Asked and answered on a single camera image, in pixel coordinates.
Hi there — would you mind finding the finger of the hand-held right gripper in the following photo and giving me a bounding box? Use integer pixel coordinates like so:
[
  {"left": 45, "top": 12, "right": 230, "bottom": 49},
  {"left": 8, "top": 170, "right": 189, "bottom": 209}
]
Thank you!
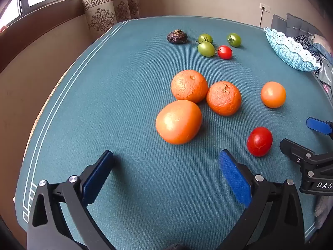
[
  {"left": 306, "top": 117, "right": 333, "bottom": 136},
  {"left": 280, "top": 138, "right": 333, "bottom": 166}
]

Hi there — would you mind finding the pile of clothes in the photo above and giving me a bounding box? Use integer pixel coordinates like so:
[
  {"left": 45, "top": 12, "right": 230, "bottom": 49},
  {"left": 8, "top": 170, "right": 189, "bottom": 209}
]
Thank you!
[{"left": 293, "top": 34, "right": 333, "bottom": 90}]

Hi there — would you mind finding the light blue lace basket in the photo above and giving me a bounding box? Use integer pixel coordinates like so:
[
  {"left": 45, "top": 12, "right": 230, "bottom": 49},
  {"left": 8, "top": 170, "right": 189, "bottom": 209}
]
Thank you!
[{"left": 264, "top": 27, "right": 321, "bottom": 72}]

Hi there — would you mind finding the large smooth orange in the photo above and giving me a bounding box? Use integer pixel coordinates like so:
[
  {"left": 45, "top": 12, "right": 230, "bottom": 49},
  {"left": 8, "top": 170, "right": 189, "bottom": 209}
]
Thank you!
[{"left": 155, "top": 100, "right": 203, "bottom": 145}]

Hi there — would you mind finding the window with wooden frame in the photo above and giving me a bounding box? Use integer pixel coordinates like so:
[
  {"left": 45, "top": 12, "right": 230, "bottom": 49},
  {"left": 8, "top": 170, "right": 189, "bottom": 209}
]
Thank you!
[{"left": 0, "top": 0, "right": 84, "bottom": 33}]

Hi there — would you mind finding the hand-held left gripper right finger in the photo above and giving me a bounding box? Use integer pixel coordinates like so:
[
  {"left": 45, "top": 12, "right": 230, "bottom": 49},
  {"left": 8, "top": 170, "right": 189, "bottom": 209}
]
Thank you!
[{"left": 218, "top": 149, "right": 305, "bottom": 250}]

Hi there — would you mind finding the small smooth orange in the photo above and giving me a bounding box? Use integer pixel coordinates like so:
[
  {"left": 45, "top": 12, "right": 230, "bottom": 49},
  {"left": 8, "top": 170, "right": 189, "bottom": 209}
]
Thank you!
[{"left": 261, "top": 81, "right": 287, "bottom": 109}]

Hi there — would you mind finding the bumpy orange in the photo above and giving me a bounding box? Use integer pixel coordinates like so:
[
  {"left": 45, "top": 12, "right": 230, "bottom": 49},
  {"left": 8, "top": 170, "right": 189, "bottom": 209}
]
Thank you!
[
  {"left": 206, "top": 81, "right": 242, "bottom": 116},
  {"left": 171, "top": 69, "right": 209, "bottom": 104}
]

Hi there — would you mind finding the grey tufted sofa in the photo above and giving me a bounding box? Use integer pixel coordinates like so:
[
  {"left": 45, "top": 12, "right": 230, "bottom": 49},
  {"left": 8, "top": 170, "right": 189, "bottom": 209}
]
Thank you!
[{"left": 271, "top": 12, "right": 323, "bottom": 37}]

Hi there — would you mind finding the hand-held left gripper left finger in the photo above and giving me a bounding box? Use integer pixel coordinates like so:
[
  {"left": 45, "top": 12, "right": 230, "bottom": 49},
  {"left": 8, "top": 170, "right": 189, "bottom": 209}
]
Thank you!
[{"left": 27, "top": 150, "right": 114, "bottom": 250}]

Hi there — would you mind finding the small red tomato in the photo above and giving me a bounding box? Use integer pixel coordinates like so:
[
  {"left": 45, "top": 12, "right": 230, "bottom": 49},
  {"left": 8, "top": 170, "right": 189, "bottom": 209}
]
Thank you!
[{"left": 217, "top": 45, "right": 233, "bottom": 60}]

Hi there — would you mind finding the beige patterned curtain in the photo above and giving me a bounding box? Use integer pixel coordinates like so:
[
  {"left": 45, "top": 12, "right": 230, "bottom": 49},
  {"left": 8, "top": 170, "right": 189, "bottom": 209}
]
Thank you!
[{"left": 82, "top": 0, "right": 141, "bottom": 33}]

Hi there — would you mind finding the dark wrinkled fruit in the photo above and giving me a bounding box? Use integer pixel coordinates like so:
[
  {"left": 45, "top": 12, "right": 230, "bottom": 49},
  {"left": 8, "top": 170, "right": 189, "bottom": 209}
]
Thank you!
[{"left": 167, "top": 29, "right": 189, "bottom": 44}]

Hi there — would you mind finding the large red tomato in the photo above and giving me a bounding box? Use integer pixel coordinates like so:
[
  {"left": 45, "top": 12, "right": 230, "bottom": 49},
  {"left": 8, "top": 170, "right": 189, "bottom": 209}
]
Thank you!
[{"left": 247, "top": 127, "right": 273, "bottom": 157}]

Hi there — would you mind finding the teal table mat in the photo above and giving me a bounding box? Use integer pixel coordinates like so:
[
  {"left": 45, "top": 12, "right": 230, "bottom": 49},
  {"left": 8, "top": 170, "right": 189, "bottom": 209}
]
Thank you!
[{"left": 14, "top": 16, "right": 333, "bottom": 250}]

